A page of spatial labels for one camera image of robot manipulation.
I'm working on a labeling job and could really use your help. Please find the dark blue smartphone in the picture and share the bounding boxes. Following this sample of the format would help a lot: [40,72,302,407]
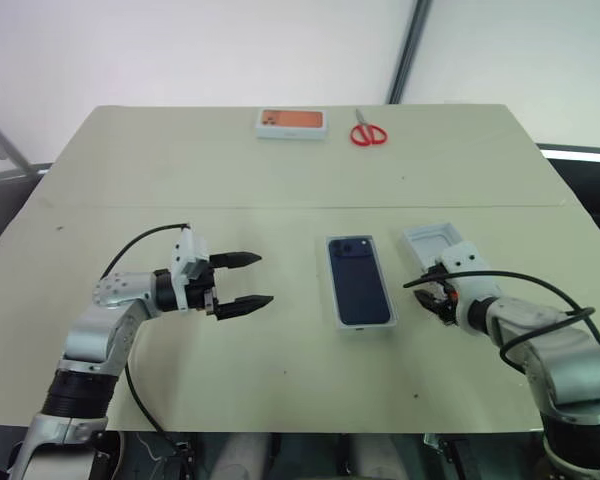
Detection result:
[327,234,392,326]

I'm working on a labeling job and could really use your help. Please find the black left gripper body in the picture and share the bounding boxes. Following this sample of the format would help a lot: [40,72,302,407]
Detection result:
[187,261,222,320]

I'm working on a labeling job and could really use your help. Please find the phone box with orange print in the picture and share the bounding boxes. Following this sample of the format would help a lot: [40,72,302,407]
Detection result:
[254,107,328,143]

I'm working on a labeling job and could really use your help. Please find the dark window frame post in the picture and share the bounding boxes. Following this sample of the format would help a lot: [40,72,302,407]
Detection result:
[385,0,434,104]

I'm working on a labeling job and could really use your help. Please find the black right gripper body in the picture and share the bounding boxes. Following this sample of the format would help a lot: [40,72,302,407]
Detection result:
[431,277,462,326]

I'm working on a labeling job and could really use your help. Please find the white phone box base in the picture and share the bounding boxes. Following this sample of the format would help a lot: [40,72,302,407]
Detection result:
[324,231,399,336]

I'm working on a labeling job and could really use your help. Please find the red handled scissors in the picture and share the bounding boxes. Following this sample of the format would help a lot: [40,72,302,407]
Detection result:
[349,107,389,149]

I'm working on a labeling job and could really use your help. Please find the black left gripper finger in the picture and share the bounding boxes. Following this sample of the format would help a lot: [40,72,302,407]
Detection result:
[208,250,264,270]
[214,294,275,322]

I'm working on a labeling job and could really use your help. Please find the black table leg bracket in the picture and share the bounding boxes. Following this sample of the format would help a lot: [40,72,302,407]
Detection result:
[422,431,477,480]

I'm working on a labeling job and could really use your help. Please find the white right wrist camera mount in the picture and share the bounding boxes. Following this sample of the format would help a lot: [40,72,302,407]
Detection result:
[439,240,502,332]

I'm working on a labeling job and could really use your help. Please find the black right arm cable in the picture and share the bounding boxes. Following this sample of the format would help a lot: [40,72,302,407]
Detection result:
[402,268,598,375]

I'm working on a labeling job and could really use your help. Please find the pale rounded cylinder shape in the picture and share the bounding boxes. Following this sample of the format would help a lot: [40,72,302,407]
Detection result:
[211,432,272,480]

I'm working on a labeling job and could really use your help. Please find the white box lid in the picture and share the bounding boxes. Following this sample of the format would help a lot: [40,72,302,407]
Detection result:
[401,220,464,275]

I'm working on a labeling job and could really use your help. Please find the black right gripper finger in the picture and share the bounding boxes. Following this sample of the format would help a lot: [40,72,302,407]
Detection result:
[413,288,450,322]

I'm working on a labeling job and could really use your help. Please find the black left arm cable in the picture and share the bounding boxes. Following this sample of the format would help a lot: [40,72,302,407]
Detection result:
[99,222,194,454]

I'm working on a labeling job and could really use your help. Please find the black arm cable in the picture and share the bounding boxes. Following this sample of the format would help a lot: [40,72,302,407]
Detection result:
[402,268,598,375]
[99,222,194,454]

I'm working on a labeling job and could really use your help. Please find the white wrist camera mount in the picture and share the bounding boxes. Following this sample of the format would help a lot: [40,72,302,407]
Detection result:
[168,229,211,314]
[439,240,502,332]

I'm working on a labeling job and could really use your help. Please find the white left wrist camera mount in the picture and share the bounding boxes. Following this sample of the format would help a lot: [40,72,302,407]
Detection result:
[168,229,211,314]

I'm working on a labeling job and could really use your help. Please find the grey slanted metal frame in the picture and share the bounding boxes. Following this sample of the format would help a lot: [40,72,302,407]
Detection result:
[0,106,35,175]

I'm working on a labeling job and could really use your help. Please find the black desk with light strip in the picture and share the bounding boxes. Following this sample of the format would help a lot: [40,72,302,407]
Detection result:
[535,142,600,236]

